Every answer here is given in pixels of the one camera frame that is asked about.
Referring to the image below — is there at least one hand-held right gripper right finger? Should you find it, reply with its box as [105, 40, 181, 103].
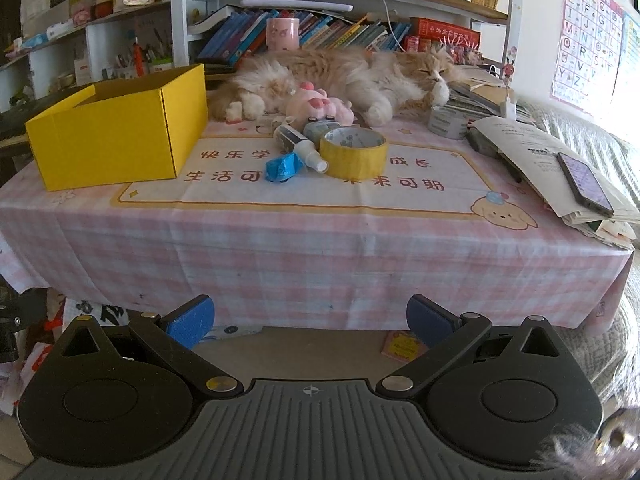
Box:
[375, 294, 568, 401]

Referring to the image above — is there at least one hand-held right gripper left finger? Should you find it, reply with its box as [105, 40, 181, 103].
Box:
[52, 294, 244, 401]

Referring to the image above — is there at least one yellow tape roll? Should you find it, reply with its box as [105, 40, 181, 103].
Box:
[318, 127, 390, 181]

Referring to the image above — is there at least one blue toy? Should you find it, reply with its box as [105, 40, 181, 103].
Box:
[265, 152, 304, 183]

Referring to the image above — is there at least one yellow cardboard box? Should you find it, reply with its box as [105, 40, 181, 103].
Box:
[25, 63, 209, 192]

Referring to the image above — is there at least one small clear spray bottle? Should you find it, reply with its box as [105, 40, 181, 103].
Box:
[272, 124, 330, 173]

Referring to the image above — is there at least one grey toy car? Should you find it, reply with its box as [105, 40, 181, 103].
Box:
[303, 116, 338, 143]

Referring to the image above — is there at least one pink booklet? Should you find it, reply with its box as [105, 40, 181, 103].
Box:
[381, 331, 431, 363]

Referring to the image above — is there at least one clear printed tape roll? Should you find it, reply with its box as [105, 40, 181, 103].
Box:
[428, 106, 473, 140]

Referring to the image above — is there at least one pile of white papers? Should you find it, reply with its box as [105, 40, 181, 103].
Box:
[470, 116, 640, 251]

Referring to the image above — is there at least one black smartphone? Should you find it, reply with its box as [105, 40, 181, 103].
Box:
[556, 152, 615, 218]

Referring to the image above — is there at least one grey fluffy charm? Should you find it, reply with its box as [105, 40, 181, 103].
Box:
[537, 407, 640, 480]

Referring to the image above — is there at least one pink plush toy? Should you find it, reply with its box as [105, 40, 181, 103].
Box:
[285, 81, 357, 126]

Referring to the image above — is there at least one fluffy cream ginger cat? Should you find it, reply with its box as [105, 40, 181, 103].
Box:
[207, 45, 463, 127]

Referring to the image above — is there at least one black electronic keyboard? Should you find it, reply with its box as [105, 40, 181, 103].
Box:
[0, 107, 36, 148]

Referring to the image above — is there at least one bunch of colourful charms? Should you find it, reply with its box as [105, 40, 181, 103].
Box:
[440, 42, 481, 66]

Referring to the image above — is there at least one row of colourful books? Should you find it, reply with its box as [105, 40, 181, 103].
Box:
[197, 7, 413, 68]

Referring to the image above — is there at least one thick red book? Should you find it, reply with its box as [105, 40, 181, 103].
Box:
[410, 17, 482, 53]

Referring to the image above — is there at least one pink cartoon cup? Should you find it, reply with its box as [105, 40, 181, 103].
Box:
[266, 18, 301, 52]

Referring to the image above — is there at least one white side shelf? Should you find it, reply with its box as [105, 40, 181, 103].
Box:
[0, 0, 173, 111]

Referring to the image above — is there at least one white cable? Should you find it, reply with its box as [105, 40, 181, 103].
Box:
[365, 0, 396, 51]

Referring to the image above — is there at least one alphabet wall poster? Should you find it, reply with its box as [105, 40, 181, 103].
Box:
[550, 0, 626, 111]

